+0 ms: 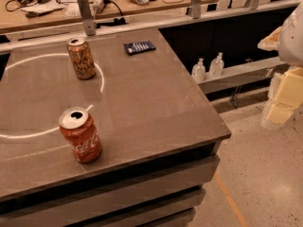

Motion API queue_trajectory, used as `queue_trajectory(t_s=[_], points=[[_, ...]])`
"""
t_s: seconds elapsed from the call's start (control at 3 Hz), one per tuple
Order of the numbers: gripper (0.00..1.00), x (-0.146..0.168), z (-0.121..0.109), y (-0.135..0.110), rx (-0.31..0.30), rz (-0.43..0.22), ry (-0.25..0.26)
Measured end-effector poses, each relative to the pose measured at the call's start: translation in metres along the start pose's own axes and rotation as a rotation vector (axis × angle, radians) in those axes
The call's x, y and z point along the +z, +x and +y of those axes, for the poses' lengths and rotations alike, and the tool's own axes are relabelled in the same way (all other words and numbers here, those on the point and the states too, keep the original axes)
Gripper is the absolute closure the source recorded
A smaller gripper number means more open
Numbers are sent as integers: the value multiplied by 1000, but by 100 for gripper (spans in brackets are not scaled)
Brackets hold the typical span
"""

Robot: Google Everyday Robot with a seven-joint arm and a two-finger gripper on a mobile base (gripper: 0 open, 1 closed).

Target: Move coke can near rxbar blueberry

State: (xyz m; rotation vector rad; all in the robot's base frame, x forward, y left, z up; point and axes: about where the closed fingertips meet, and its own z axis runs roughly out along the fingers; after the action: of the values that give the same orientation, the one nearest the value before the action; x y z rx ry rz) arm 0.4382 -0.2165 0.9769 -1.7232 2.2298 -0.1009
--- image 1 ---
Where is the gold LaCroix can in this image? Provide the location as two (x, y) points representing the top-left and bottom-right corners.
(67, 37), (96, 79)

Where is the grey metal bracket left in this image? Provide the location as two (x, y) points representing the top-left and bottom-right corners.
(77, 0), (96, 36)

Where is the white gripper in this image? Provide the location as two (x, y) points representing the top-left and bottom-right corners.
(258, 2), (303, 130)

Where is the black handled tool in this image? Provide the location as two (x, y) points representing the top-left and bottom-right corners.
(26, 9), (55, 18)

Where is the grey metal post middle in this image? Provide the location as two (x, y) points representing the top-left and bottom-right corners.
(189, 0), (201, 19)

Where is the grey drawer cabinet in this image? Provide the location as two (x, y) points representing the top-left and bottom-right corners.
(0, 142), (222, 227)

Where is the clear sanitizer bottle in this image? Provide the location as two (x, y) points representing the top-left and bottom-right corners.
(209, 52), (224, 77)
(191, 58), (205, 83)

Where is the red coke can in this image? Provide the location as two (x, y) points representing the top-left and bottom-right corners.
(59, 107), (102, 164)

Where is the white paper sheet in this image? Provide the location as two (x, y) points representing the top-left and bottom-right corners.
(22, 0), (65, 13)

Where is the clear sanitizer bottle right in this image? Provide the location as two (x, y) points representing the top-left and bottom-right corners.
(209, 52), (224, 77)

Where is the blue rxbar blueberry bar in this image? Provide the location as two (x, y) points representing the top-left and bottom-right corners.
(123, 41), (156, 56)

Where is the clear sanitizer bottle left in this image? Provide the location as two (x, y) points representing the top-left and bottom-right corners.
(191, 58), (205, 83)

